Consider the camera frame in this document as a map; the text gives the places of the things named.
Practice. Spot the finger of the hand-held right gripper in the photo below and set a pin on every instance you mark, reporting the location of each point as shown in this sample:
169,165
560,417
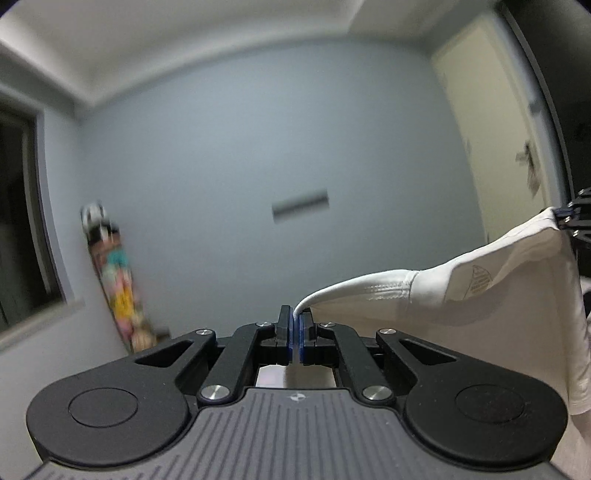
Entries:
579,205
581,233

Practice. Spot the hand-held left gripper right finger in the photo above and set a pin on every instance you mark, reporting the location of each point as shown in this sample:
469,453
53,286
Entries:
303,334

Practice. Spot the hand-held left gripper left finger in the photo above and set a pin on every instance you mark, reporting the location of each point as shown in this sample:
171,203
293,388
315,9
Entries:
283,328

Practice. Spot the white t-shirt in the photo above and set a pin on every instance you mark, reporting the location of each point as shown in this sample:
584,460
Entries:
508,277

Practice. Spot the cream door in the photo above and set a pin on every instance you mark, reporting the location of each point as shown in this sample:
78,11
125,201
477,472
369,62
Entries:
494,138

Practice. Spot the colourful skateboard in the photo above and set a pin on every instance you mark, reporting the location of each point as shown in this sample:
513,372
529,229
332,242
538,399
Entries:
117,286

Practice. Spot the dark window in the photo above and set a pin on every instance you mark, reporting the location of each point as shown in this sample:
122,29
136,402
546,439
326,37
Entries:
23,221

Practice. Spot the dark door frame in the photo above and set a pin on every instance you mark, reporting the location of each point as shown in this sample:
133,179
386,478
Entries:
561,69

